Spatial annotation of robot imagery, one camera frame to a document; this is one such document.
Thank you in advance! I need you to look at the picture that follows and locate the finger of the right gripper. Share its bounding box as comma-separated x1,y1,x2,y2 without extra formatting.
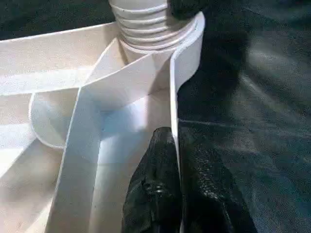
170,0,205,20

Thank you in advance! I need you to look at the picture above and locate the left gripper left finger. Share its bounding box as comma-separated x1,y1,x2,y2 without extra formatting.
121,127,184,233

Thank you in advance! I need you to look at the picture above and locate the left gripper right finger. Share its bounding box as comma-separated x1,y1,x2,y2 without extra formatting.
179,140,259,233

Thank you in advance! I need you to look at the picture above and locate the white plastic table leg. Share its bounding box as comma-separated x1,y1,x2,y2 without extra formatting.
108,0,172,50

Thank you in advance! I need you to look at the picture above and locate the white plastic table top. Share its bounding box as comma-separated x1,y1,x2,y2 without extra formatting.
0,11,206,233

